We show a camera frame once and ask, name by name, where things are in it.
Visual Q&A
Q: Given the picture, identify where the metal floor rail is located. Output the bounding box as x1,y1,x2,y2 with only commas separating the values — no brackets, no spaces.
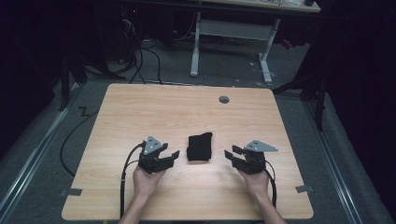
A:
303,101,363,224
0,83,78,217

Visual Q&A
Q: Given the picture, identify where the black floor cable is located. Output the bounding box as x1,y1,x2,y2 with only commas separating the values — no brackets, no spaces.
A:
60,106,98,177

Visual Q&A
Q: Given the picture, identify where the black computer tower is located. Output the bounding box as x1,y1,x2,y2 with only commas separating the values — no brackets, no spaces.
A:
119,4,142,63

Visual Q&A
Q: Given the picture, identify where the black sock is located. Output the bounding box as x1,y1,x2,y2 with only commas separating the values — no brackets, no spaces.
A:
186,133,213,162
199,132,214,161

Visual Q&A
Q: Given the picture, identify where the black metal stand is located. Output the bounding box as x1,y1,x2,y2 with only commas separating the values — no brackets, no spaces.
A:
58,50,89,112
273,59,330,133

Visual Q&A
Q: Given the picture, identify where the grey tape strip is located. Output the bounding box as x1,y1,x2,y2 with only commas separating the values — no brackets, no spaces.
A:
60,188,83,197
295,184,315,194

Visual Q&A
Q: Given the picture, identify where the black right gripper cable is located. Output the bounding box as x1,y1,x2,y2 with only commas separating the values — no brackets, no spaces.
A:
263,168,278,209

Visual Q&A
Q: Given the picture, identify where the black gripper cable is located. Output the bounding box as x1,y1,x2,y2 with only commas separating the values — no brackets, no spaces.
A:
263,168,278,209
119,141,148,219

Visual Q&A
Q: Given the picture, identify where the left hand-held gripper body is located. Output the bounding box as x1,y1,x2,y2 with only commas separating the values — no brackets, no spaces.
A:
138,135,176,175

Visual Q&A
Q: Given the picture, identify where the grey desk with white legs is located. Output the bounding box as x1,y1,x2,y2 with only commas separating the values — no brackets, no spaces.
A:
189,0,322,84

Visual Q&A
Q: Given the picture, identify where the bundle of black cables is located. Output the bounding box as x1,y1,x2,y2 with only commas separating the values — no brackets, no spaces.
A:
116,18,163,86

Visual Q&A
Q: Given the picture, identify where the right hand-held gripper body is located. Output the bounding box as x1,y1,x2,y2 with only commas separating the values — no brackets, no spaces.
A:
231,138,279,175

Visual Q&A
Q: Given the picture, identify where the person's right hand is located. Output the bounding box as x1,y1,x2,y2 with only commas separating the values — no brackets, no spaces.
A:
237,169,271,199

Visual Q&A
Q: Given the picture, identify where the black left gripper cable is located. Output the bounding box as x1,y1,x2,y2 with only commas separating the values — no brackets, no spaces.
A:
119,141,148,219

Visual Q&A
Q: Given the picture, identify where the person's left hand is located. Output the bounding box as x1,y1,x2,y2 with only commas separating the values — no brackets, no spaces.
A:
132,165,167,199

